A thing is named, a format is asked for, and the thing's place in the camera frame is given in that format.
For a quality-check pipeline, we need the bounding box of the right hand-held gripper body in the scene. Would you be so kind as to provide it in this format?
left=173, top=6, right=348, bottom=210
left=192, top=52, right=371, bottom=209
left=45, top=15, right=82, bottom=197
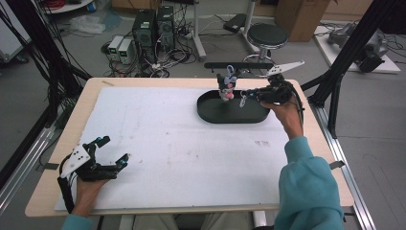
left=259, top=60, right=306, bottom=105

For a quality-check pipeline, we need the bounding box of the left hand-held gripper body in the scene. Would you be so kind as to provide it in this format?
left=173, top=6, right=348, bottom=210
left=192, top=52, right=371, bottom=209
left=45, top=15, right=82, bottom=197
left=58, top=144, right=120, bottom=184

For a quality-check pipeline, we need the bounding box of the grey and pink plush toy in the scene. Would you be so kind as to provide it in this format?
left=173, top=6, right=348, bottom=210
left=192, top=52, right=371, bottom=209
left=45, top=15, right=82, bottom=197
left=215, top=64, right=243, bottom=103

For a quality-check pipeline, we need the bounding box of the black oval tray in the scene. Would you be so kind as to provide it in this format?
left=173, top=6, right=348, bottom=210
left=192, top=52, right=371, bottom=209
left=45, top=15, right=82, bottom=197
left=196, top=89, right=272, bottom=125

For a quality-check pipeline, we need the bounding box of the person's left hand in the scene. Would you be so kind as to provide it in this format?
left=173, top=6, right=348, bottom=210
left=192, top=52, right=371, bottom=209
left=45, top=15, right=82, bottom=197
left=71, top=177, right=109, bottom=219

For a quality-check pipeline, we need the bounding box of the person's right hand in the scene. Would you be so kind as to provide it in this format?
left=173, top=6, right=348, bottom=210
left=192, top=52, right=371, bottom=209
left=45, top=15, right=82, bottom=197
left=260, top=97, right=305, bottom=140

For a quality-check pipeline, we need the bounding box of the black metal bar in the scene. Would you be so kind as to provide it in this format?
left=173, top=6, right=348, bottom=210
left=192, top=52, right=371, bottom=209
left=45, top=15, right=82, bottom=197
left=203, top=61, right=276, bottom=71

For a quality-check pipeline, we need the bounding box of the black round stool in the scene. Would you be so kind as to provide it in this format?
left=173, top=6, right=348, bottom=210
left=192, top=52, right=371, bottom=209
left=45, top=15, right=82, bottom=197
left=242, top=23, right=289, bottom=64

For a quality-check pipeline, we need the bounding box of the white foam mat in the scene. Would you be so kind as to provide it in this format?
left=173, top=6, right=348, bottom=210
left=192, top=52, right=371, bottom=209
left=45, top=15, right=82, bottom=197
left=54, top=86, right=291, bottom=212

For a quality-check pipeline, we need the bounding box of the black flat case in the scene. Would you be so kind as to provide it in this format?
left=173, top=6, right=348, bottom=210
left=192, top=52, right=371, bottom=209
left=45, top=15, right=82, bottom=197
left=222, top=12, right=247, bottom=35

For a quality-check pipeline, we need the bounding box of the large cardboard box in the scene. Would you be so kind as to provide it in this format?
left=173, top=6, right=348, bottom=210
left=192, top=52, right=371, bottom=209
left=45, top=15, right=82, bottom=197
left=275, top=0, right=331, bottom=43

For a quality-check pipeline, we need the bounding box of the white desk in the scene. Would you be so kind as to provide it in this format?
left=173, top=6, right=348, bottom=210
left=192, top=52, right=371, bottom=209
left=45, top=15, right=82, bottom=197
left=191, top=0, right=260, bottom=62

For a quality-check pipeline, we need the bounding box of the white floor board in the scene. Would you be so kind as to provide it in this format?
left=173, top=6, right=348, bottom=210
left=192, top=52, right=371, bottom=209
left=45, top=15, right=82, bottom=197
left=312, top=24, right=402, bottom=75

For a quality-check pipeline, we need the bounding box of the white power supply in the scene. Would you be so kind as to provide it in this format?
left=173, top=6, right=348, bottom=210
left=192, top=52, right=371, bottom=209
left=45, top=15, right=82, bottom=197
left=118, top=37, right=133, bottom=65
left=107, top=34, right=124, bottom=60

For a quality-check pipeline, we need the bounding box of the grey robot part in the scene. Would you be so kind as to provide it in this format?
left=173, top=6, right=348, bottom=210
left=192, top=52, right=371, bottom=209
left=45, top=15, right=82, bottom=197
left=327, top=22, right=391, bottom=74

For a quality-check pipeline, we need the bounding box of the black computer tower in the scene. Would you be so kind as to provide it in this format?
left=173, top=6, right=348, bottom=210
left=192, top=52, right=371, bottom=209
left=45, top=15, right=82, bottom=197
left=155, top=4, right=176, bottom=52
left=131, top=9, right=158, bottom=65

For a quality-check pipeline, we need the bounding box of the clear plastic bag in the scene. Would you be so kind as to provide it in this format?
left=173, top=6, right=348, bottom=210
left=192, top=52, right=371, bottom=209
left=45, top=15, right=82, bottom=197
left=68, top=13, right=107, bottom=35

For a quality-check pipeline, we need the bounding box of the round white table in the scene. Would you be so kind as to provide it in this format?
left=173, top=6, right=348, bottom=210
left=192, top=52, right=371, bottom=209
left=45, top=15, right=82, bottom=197
left=42, top=0, right=96, bottom=14

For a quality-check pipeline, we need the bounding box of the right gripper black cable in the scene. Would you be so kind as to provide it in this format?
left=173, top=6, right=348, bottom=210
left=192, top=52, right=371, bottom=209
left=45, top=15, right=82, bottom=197
left=285, top=80, right=305, bottom=127

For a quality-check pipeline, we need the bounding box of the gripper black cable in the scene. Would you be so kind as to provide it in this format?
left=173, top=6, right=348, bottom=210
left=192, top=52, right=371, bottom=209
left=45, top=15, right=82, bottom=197
left=285, top=80, right=305, bottom=127
left=56, top=152, right=79, bottom=215

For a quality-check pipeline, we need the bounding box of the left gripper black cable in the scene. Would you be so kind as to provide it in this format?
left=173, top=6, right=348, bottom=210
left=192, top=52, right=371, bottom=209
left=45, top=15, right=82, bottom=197
left=56, top=152, right=79, bottom=215

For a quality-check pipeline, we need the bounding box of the aluminium rail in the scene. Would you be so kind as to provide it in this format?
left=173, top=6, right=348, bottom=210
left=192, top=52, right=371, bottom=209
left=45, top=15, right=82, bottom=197
left=309, top=103, right=377, bottom=230
left=0, top=126, right=56, bottom=215

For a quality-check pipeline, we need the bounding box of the black metal frame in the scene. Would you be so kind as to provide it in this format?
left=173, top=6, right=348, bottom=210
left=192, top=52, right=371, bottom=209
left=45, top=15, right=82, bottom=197
left=300, top=0, right=406, bottom=140
left=0, top=0, right=94, bottom=190

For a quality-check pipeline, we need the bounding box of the tangle of cables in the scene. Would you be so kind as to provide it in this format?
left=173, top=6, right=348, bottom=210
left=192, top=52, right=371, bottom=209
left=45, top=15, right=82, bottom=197
left=101, top=18, right=199, bottom=79

